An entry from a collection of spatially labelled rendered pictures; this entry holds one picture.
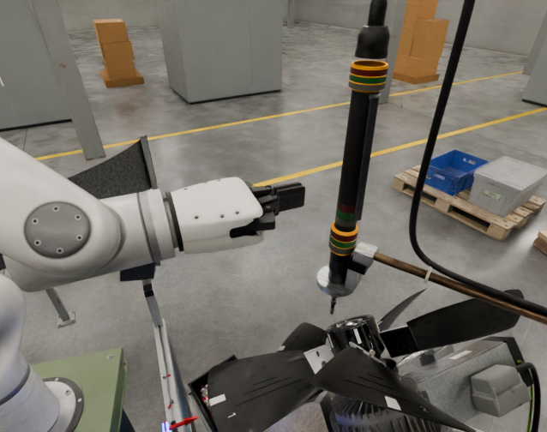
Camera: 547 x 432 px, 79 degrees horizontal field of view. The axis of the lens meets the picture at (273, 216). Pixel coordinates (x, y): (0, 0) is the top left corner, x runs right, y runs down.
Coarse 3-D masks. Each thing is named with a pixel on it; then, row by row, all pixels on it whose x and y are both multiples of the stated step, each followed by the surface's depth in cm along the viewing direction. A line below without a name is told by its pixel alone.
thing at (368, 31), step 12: (372, 0) 36; (384, 0) 35; (372, 12) 36; (384, 12) 36; (372, 24) 36; (360, 36) 37; (372, 36) 36; (384, 36) 36; (360, 48) 38; (372, 48) 37; (384, 48) 37; (336, 264) 56; (336, 276) 57
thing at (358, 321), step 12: (336, 324) 84; (360, 324) 74; (372, 324) 76; (336, 336) 76; (348, 336) 74; (360, 336) 74; (372, 336) 74; (336, 348) 76; (372, 348) 73; (384, 348) 76; (384, 360) 79; (396, 372) 73
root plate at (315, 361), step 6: (318, 348) 79; (324, 348) 79; (306, 354) 78; (312, 354) 78; (324, 354) 78; (330, 354) 78; (312, 360) 76; (318, 360) 76; (324, 360) 76; (312, 366) 75; (318, 366) 75
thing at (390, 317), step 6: (426, 288) 99; (414, 294) 96; (408, 300) 97; (396, 306) 92; (402, 306) 96; (390, 312) 90; (396, 312) 96; (384, 318) 88; (390, 318) 94; (384, 324) 91; (390, 324) 101; (384, 330) 96
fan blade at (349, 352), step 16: (352, 352) 63; (336, 368) 54; (352, 368) 55; (368, 368) 56; (384, 368) 63; (320, 384) 48; (336, 384) 48; (352, 384) 49; (368, 384) 50; (384, 384) 52; (400, 384) 57; (368, 400) 45; (384, 400) 46; (400, 400) 47; (416, 400) 50; (416, 416) 44; (432, 416) 45; (448, 416) 49
